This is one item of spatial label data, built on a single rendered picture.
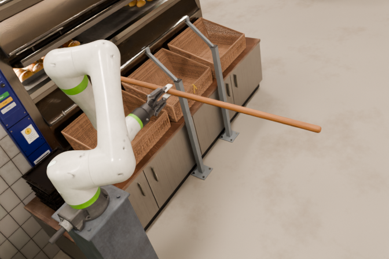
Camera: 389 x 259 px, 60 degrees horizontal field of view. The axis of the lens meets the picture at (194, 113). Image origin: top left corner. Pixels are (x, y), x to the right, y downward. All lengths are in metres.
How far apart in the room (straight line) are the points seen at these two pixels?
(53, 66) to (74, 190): 0.45
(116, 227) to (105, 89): 0.53
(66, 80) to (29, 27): 0.94
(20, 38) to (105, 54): 1.02
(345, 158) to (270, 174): 0.62
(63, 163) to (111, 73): 0.35
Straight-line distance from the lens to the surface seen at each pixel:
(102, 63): 1.26
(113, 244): 1.42
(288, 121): 1.48
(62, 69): 1.32
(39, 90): 2.34
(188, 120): 2.50
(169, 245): 2.61
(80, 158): 1.19
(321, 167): 2.91
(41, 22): 2.29
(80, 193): 1.25
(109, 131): 1.17
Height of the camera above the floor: 2.19
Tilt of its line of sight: 38 degrees down
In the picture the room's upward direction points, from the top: 14 degrees counter-clockwise
